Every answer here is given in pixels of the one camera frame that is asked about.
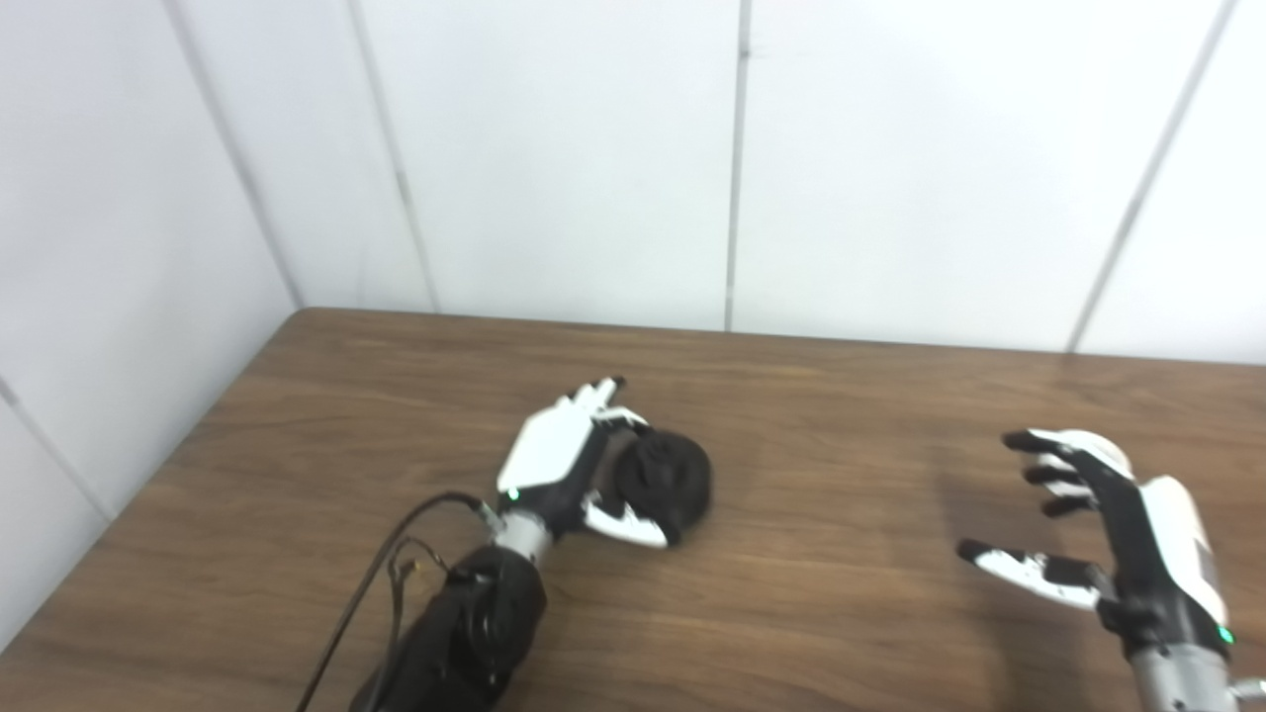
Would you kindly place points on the white and black left hand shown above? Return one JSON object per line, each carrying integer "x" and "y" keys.
{"x": 549, "y": 455}

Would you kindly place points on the white and black right hand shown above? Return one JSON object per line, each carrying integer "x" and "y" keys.
{"x": 1162, "y": 564}

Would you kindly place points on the round black plastic part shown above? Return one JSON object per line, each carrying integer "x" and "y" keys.
{"x": 673, "y": 485}

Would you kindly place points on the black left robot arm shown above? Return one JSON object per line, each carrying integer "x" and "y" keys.
{"x": 475, "y": 633}

